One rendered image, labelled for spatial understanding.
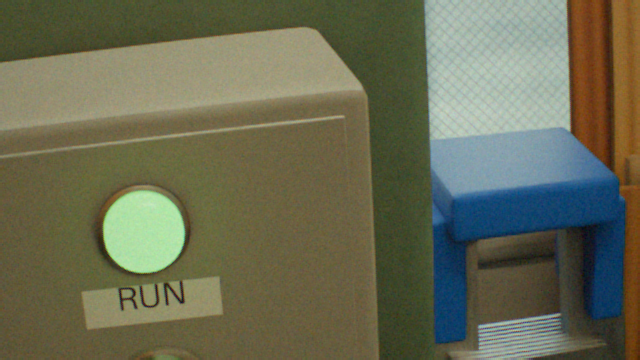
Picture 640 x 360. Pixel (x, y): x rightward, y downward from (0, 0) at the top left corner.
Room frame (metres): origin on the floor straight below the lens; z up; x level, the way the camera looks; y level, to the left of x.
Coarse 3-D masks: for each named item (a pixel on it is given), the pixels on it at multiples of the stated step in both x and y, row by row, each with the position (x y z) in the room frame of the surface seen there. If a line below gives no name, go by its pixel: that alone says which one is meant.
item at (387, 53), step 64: (0, 0) 0.31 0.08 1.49; (64, 0) 0.31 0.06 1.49; (128, 0) 0.31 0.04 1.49; (192, 0) 0.32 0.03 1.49; (256, 0) 0.32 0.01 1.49; (320, 0) 0.32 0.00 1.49; (384, 0) 0.32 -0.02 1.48; (384, 64) 0.32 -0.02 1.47; (384, 128) 0.32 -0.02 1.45; (384, 192) 0.32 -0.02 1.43; (384, 256) 0.32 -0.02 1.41; (384, 320) 0.32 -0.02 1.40
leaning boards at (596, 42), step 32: (576, 0) 1.60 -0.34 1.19; (608, 0) 1.59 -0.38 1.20; (576, 32) 1.60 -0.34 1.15; (608, 32) 1.61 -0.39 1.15; (576, 64) 1.60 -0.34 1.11; (608, 64) 1.60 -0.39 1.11; (576, 96) 1.60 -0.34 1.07; (608, 96) 1.60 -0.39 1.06; (576, 128) 1.59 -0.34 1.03; (608, 128) 1.60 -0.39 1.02; (608, 160) 1.60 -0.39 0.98
